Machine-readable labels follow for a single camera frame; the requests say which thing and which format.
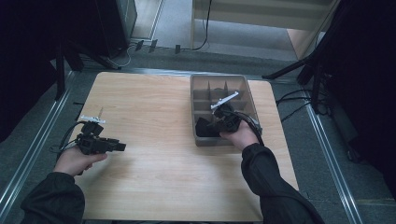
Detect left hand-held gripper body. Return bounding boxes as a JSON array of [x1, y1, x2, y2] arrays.
[[75, 115, 110, 156]]

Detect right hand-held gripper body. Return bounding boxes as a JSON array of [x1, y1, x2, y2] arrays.
[[210, 91, 243, 133]]

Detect grey divided organizer box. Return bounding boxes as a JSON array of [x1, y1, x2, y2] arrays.
[[190, 74, 263, 147]]

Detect person's right hand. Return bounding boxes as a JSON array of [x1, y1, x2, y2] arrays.
[[219, 119, 260, 152]]

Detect person's left hand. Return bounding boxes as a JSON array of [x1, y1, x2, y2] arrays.
[[52, 146, 108, 178]]

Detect black metal stand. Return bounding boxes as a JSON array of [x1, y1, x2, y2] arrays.
[[53, 39, 123, 102]]

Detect black tripod stand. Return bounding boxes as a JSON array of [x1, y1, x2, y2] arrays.
[[261, 0, 335, 115]]

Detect light wooden shelf unit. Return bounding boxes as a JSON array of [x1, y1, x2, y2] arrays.
[[190, 0, 341, 61]]

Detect dark curtain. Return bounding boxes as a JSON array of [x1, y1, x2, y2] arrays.
[[0, 0, 106, 145], [321, 0, 396, 202]]

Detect black cabinet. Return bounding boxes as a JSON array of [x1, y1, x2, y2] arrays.
[[92, 0, 138, 59]]

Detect left hand-held gripper cable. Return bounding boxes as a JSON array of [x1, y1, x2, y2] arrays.
[[49, 120, 87, 161]]

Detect metal floor rail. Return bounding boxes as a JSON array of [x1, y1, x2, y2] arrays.
[[0, 70, 77, 217], [302, 91, 364, 224]]

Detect black floor cables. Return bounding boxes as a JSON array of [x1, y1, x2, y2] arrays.
[[275, 88, 332, 123]]

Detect white floor cable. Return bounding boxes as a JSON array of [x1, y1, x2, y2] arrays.
[[106, 43, 138, 69]]

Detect black hanging cable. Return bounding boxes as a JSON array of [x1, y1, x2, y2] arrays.
[[180, 0, 214, 52]]

